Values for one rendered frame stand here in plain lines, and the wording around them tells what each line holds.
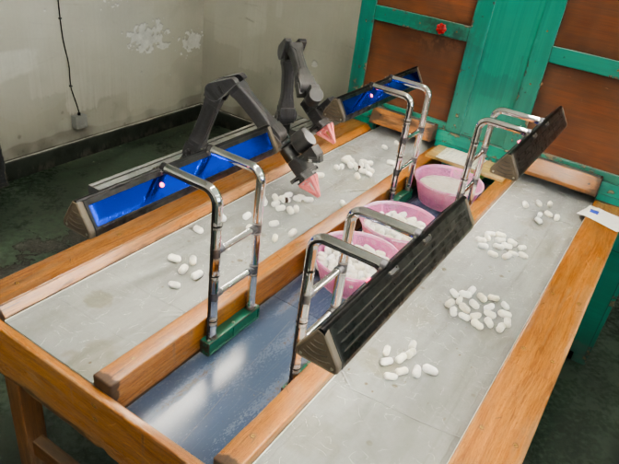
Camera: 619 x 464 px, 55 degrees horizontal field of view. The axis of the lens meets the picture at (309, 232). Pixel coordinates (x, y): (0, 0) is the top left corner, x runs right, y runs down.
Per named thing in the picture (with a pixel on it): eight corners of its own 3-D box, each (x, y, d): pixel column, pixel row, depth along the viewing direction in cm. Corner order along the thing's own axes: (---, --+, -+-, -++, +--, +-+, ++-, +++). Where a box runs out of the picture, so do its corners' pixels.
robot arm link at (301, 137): (319, 139, 204) (297, 111, 202) (311, 147, 197) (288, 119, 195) (296, 156, 210) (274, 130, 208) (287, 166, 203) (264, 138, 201)
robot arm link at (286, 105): (294, 122, 261) (299, 46, 248) (280, 122, 258) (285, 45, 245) (290, 120, 266) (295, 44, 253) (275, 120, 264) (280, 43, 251)
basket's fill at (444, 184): (405, 198, 228) (409, 185, 225) (428, 180, 245) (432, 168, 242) (461, 219, 218) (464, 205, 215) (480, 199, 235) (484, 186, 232)
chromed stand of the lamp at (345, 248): (279, 400, 134) (301, 231, 111) (325, 353, 149) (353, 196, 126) (351, 443, 126) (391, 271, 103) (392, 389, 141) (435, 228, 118)
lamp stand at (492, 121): (441, 237, 207) (474, 115, 184) (461, 216, 222) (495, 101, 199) (494, 258, 199) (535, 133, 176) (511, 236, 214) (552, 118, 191)
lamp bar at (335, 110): (321, 116, 191) (324, 94, 187) (403, 81, 237) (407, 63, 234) (343, 123, 187) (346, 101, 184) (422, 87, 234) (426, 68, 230)
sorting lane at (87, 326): (5, 328, 137) (3, 320, 136) (371, 133, 273) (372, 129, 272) (92, 390, 124) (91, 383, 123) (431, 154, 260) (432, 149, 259)
